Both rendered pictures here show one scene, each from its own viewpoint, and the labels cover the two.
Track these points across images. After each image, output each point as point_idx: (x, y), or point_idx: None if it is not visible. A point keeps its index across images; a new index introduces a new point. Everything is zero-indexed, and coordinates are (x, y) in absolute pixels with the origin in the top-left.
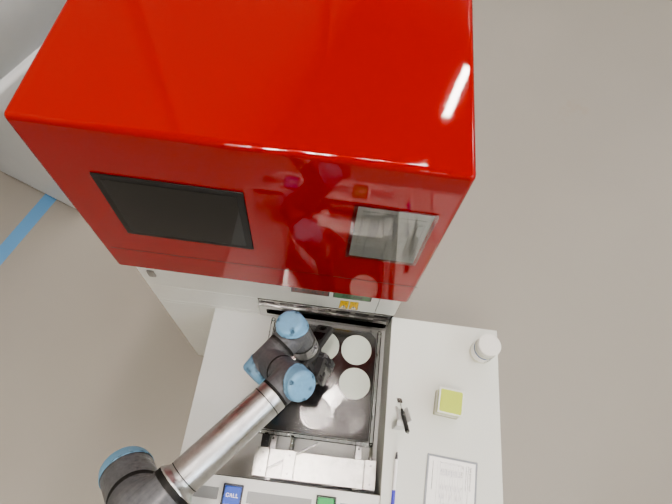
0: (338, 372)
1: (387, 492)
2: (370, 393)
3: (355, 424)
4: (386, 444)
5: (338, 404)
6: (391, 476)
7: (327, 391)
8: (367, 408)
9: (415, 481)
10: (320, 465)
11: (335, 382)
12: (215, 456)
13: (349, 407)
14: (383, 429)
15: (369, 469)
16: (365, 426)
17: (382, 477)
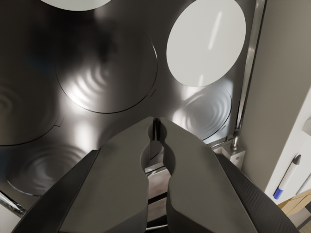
0: (159, 33)
1: (271, 190)
2: (244, 55)
3: (213, 122)
4: (285, 153)
5: (177, 107)
6: (281, 177)
7: (144, 94)
8: (235, 88)
9: (308, 165)
10: (164, 179)
11: (158, 65)
12: None
13: (200, 102)
14: (274, 124)
15: (235, 161)
16: (230, 117)
17: (269, 184)
